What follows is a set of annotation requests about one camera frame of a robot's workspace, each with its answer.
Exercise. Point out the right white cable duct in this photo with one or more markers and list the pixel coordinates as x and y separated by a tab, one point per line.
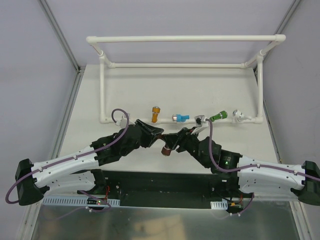
219	205

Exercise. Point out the orange water faucet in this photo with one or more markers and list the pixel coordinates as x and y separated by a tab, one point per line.
155	113

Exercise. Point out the white cable duct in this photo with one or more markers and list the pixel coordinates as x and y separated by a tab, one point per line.
219	205
75	201

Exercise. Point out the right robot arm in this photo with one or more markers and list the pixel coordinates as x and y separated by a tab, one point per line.
245	174

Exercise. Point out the white water faucet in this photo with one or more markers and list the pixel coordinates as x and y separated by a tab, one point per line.
240	117

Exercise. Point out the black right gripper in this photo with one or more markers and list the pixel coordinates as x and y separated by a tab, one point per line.
180	139

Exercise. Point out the left white cable duct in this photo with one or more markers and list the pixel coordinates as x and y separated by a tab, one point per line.
75	201

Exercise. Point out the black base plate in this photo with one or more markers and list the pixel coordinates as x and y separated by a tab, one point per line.
165	190

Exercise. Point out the green water faucet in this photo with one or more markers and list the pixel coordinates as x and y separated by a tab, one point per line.
219	116

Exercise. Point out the right aluminium frame post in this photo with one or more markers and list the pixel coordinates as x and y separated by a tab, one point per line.
287	16

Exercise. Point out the white PVC pipe frame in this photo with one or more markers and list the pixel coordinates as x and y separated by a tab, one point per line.
274	40

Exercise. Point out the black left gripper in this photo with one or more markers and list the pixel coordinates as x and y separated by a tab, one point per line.
146	133

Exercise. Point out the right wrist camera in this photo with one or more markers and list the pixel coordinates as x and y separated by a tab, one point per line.
200	124

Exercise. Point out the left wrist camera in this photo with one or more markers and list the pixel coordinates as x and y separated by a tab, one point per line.
122	123

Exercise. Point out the aluminium frame post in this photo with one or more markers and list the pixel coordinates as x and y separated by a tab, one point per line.
59	34
287	16

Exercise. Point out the brown water faucet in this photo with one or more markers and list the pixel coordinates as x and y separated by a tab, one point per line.
167	149

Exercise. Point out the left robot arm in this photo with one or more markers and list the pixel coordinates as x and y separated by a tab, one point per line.
32	179

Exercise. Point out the left aluminium frame post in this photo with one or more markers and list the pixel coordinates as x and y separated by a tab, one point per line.
59	34

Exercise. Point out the blue water faucet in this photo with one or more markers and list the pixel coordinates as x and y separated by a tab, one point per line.
178	118

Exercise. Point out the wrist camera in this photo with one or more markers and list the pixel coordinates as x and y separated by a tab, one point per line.
200	124
122	123

